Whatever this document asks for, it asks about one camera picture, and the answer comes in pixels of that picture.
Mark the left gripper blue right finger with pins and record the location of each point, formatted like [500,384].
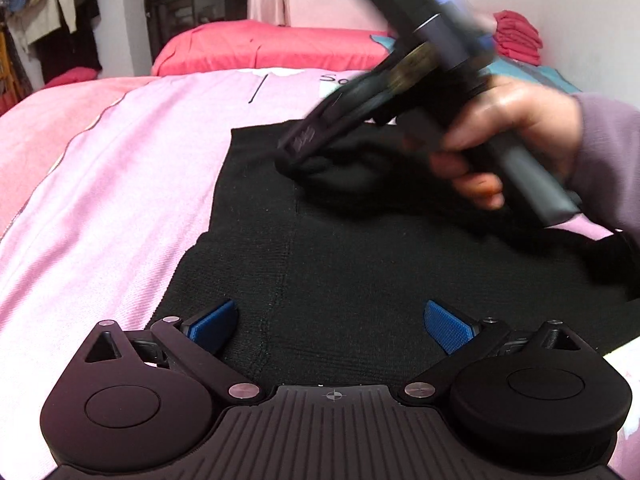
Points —
[464,340]

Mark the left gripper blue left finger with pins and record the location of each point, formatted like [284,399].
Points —
[191,345]

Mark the black knit pants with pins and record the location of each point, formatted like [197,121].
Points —
[330,269]

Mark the purple sleeve forearm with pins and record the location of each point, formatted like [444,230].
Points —
[606,172]

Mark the right hand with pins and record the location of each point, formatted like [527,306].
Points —
[548,121]

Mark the folded red clothes stack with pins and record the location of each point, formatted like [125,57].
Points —
[516,38]

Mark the pink bed sheet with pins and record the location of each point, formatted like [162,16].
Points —
[103,233]

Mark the red bed cover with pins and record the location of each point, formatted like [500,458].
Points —
[236,45]

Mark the red cloth pile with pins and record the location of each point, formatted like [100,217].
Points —
[73,76]

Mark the hanging dark clothes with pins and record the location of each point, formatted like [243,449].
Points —
[58,33]

